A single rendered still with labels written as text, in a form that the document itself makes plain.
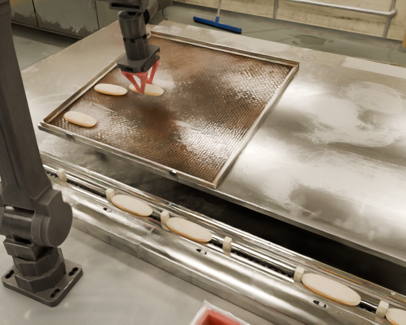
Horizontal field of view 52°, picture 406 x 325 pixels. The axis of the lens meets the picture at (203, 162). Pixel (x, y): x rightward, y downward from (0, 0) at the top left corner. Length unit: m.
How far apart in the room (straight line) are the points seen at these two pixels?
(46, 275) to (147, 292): 0.17
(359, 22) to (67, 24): 2.68
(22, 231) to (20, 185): 0.09
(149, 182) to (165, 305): 0.34
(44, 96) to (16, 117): 0.80
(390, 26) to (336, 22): 0.50
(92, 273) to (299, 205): 0.42
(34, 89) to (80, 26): 2.36
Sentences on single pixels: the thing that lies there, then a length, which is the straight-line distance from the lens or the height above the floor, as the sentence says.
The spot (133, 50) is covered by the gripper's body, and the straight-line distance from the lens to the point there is 1.01.
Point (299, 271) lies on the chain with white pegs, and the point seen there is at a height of 0.87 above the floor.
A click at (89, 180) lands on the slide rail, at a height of 0.85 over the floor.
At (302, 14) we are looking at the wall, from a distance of 4.55.
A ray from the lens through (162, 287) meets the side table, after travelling 0.78.
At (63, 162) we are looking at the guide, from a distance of 1.03.
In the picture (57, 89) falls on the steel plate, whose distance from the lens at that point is 1.46.
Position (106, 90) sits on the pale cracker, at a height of 0.93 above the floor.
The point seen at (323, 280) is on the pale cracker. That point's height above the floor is 0.86.
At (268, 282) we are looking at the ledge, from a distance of 0.74.
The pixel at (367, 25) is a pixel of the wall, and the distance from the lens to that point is 4.43.
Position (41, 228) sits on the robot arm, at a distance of 0.71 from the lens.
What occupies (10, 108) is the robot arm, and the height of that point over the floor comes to 1.17.
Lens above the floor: 1.45
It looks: 37 degrees down
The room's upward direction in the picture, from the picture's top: 1 degrees clockwise
